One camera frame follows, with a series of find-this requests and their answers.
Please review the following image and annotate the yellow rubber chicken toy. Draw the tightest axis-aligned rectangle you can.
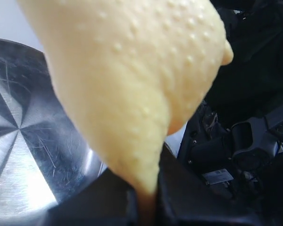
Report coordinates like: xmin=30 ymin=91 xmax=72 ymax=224
xmin=18 ymin=0 xmax=233 ymax=226

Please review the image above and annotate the round stainless steel plate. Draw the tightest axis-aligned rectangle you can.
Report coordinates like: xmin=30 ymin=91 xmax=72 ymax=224
xmin=0 ymin=40 xmax=102 ymax=215

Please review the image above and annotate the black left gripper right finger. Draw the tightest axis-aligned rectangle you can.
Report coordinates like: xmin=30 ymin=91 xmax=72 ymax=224
xmin=156 ymin=144 xmax=263 ymax=226

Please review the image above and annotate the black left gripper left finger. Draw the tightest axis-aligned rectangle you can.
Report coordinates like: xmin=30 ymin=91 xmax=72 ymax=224
xmin=46 ymin=169 xmax=138 ymax=226

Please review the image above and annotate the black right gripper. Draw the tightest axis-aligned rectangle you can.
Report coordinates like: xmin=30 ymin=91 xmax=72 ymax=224
xmin=179 ymin=0 xmax=283 ymax=226

